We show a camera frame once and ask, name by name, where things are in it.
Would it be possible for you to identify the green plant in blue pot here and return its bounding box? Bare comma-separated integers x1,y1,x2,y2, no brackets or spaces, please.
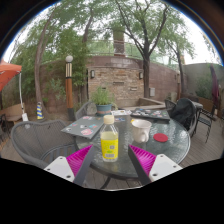
89,84,116,117

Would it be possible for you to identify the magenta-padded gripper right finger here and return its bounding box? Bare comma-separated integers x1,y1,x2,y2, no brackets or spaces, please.
127,143,184,186

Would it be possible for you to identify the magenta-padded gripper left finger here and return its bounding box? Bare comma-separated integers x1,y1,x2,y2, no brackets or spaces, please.
43,143,95,187

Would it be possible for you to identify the wooden lamp post with globe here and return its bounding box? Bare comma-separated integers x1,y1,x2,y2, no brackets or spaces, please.
64,55,76,121

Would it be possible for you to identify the white sticker sheet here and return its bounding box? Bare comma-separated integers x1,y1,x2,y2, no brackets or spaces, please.
110,109,133,117

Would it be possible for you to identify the black laptop with stickers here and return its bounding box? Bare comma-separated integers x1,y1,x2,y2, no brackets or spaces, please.
129,107,171,122

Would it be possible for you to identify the dark round patio table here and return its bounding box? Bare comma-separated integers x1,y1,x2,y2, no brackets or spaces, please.
193,101,204,111

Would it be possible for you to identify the orange canopy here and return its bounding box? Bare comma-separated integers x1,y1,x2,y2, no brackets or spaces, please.
0,59,23,93

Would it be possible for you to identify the forked dark tree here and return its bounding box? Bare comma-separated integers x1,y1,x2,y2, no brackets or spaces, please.
114,0,171,99

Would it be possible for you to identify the blue yellow striped bollard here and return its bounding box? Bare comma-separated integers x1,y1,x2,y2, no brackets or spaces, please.
35,101,45,120

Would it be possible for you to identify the flat round red coaster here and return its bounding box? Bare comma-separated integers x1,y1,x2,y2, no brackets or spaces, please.
152,132,169,143

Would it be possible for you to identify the clear bottle with yellow label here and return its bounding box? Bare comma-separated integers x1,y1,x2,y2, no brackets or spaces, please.
99,114,120,163

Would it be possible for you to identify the grey wicker armchair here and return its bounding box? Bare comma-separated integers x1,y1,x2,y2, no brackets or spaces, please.
164,98,198,138
74,101,99,121
10,119,81,169

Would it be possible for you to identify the grey laptop with stickers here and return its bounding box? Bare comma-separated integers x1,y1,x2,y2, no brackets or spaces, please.
60,115,105,140

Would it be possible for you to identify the black metal chair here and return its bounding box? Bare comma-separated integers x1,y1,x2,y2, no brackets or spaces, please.
196,106,218,144

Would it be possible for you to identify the dark patio chair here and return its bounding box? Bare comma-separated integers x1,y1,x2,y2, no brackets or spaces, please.
0,114,11,141

